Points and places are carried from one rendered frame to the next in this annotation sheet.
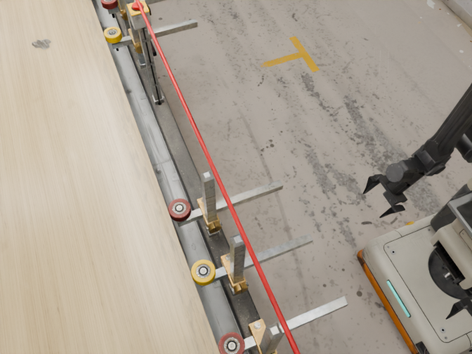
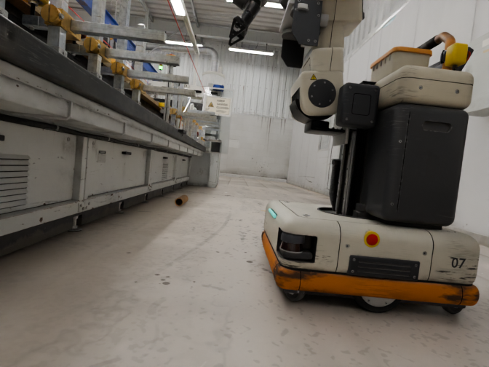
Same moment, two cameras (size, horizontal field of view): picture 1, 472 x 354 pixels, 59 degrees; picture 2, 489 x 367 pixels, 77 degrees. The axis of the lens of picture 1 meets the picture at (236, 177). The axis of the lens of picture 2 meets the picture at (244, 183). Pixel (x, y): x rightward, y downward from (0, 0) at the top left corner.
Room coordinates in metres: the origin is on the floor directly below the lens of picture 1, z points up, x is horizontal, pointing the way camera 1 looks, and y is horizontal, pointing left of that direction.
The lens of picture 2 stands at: (-0.68, -1.11, 0.43)
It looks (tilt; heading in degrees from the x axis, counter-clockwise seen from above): 3 degrees down; 21
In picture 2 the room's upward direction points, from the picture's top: 6 degrees clockwise
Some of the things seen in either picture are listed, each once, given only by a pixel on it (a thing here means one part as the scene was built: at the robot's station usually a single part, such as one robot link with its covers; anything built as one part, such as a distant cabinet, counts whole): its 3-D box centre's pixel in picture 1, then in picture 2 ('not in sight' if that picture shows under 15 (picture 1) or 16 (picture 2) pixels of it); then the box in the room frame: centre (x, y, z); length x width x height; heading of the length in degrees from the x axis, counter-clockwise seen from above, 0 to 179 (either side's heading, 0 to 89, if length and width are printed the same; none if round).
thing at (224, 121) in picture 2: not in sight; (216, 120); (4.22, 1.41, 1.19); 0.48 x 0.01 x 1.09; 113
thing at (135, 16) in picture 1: (139, 15); not in sight; (1.36, 0.38, 1.18); 0.07 x 0.07 x 0.08; 23
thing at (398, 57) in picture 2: not in sight; (396, 72); (0.72, -1.19, 0.87); 0.23 x 0.15 x 0.11; 23
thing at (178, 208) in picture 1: (180, 214); not in sight; (0.68, 0.20, 0.85); 0.08 x 0.08 x 0.11
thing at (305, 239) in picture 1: (256, 259); (142, 75); (0.53, -0.08, 0.81); 0.43 x 0.03 x 0.04; 113
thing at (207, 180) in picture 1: (210, 209); (138, 70); (0.68, 0.09, 0.89); 0.04 x 0.04 x 0.48; 23
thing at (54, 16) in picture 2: not in sight; (62, 23); (0.01, -0.19, 0.81); 0.14 x 0.06 x 0.05; 23
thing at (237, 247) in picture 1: (237, 267); (121, 44); (0.45, -0.01, 0.93); 0.04 x 0.04 x 0.48; 23
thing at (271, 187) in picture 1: (230, 202); (156, 89); (0.76, 0.02, 0.80); 0.43 x 0.03 x 0.04; 113
